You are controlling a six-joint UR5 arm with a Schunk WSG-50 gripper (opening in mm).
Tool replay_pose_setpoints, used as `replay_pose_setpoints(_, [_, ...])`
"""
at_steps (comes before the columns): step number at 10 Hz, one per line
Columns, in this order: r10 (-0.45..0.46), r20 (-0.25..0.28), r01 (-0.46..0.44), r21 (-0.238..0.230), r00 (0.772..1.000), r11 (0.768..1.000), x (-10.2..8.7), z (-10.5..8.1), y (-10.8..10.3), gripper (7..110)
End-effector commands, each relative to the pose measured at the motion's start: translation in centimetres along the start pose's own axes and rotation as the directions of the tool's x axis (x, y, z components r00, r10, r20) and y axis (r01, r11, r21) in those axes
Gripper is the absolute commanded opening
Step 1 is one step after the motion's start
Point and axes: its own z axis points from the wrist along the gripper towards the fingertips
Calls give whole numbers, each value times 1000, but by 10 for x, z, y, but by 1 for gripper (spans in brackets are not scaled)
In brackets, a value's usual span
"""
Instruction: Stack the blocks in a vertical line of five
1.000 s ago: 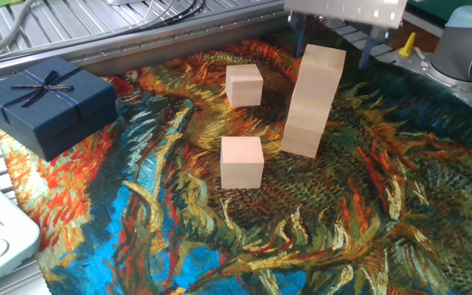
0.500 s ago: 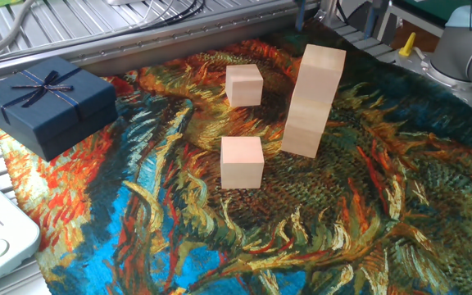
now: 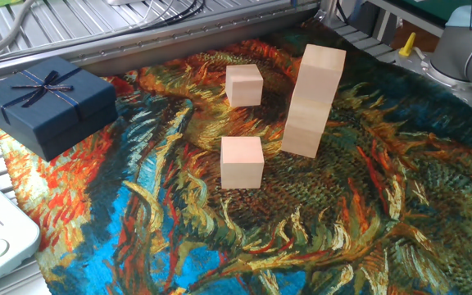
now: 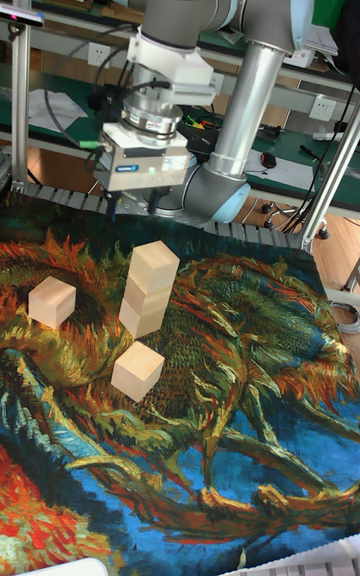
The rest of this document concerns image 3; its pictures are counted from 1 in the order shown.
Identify plain wooden cube block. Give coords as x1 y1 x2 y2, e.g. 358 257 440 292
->
292 43 347 106
280 124 324 160
284 96 334 135
220 136 266 190
225 63 265 108

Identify sunflower painting print cloth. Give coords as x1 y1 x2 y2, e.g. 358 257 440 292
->
0 20 472 295

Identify thin black cables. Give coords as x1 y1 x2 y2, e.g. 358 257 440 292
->
75 0 207 40

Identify aluminium slotted rail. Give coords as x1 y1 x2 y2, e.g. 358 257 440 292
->
0 0 323 83

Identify aluminium frame beam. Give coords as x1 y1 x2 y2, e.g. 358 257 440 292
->
320 0 339 25

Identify yellow plastic piece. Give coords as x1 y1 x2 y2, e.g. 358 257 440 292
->
397 31 418 58

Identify navy gift box with ribbon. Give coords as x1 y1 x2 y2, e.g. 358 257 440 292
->
0 56 119 162

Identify thick grey cable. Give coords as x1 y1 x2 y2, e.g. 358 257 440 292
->
0 0 39 65

